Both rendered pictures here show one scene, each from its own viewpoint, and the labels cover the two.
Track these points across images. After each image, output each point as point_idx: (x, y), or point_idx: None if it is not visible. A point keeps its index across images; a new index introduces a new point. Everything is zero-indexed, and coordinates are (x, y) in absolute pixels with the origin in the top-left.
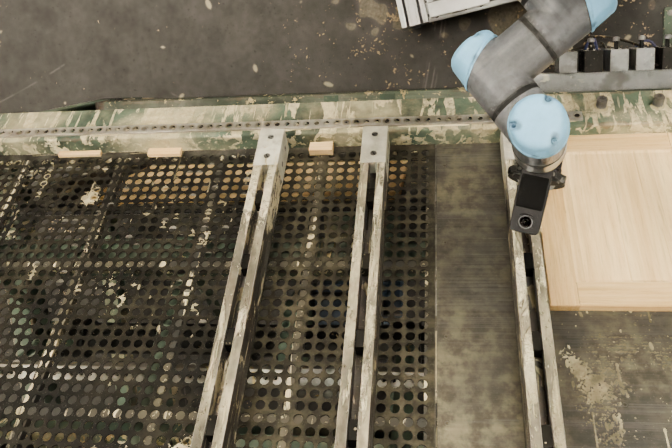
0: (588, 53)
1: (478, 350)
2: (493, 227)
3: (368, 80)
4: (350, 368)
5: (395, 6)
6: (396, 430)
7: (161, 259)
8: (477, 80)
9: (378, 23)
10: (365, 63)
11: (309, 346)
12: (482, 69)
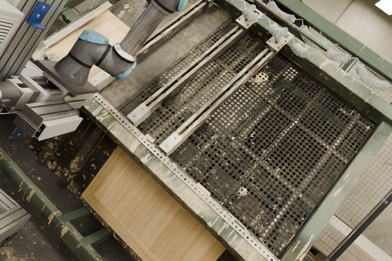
0: None
1: (172, 48)
2: (132, 71)
3: (48, 253)
4: (208, 56)
5: (2, 254)
6: (206, 48)
7: (232, 140)
8: None
9: (17, 260)
10: (42, 257)
11: (181, 163)
12: None
